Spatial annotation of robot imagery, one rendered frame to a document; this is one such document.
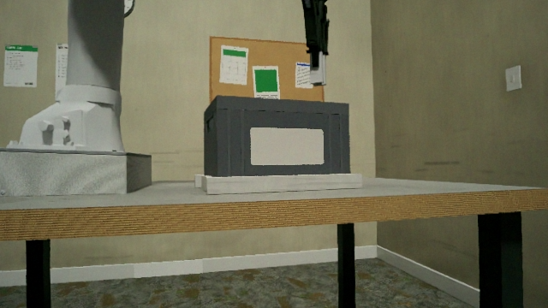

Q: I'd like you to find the dark grey crate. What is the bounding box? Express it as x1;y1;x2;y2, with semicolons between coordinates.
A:
204;96;350;177

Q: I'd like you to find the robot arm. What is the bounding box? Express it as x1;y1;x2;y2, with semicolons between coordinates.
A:
6;0;125;151

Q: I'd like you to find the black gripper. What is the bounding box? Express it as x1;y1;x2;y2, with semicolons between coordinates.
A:
301;0;330;86

